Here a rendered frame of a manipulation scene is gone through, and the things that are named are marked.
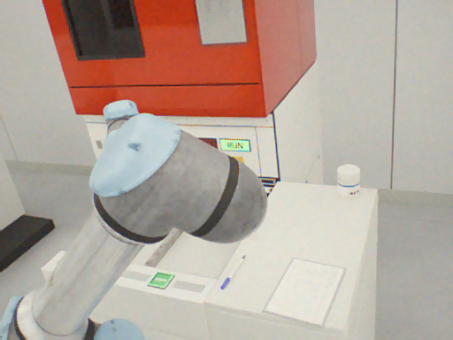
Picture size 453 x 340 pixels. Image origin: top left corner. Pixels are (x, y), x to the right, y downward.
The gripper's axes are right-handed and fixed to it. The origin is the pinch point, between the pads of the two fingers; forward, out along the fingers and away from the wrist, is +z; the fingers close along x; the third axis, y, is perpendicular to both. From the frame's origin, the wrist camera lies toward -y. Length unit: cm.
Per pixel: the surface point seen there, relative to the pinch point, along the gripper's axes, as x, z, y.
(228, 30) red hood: -6, -40, 53
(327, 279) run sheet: -43.0, 13.9, 11.1
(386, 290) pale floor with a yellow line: -50, 111, 116
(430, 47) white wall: -63, 4, 207
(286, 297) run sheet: -34.7, 13.9, 2.3
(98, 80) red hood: 49, -26, 54
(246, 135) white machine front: -5, -3, 59
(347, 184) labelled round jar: -41, 8, 49
